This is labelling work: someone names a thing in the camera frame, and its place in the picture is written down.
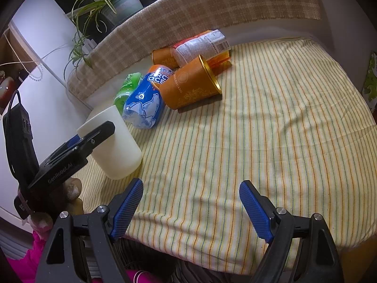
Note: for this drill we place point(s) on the yellow striped cloth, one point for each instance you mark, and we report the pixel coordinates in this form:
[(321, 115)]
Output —
[(250, 129)]

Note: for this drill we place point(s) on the person's left hand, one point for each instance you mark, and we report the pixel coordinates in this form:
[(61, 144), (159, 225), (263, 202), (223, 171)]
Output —
[(73, 191)]

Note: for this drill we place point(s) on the white cup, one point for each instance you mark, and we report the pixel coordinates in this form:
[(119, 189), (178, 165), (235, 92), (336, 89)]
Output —
[(117, 150)]

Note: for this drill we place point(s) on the clear orange plastic cup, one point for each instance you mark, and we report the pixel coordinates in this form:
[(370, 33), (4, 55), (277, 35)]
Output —
[(219, 60)]

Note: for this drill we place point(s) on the beige plaid cloth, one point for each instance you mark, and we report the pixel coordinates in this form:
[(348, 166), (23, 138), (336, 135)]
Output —
[(188, 23)]

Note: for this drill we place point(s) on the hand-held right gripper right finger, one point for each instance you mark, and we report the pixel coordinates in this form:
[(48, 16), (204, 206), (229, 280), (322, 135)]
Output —
[(254, 209)]

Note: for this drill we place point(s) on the pink clothing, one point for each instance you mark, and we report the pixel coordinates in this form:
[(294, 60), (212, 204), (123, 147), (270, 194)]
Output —
[(26, 259)]

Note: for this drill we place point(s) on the small orange patterned cup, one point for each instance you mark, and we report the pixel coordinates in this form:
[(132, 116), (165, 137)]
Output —
[(163, 57)]

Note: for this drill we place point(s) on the green plastic bottle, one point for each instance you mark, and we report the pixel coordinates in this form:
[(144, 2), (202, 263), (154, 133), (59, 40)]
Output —
[(127, 88)]

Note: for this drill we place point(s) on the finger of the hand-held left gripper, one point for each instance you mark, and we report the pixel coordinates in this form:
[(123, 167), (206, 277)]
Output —
[(94, 138)]

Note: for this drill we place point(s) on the large orange patterned cup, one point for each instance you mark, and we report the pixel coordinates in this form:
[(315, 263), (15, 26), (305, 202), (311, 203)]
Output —
[(188, 87)]

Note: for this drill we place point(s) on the dark striped cloth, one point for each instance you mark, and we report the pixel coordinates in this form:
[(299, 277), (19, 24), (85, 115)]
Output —
[(182, 272)]

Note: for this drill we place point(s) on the green leaf print cloth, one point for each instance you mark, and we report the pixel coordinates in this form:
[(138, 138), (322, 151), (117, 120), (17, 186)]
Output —
[(371, 76)]

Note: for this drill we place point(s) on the red and white jar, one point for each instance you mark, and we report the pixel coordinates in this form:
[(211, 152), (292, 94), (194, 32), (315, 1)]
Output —
[(6, 87)]

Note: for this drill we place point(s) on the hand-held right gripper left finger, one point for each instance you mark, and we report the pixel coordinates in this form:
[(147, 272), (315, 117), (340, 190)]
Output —
[(129, 209)]

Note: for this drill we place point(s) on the blue drink can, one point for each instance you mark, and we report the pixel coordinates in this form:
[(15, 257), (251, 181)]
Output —
[(144, 103)]

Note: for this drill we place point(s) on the potted spider plant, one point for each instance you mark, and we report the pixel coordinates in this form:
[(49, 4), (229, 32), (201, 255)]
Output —
[(112, 3)]

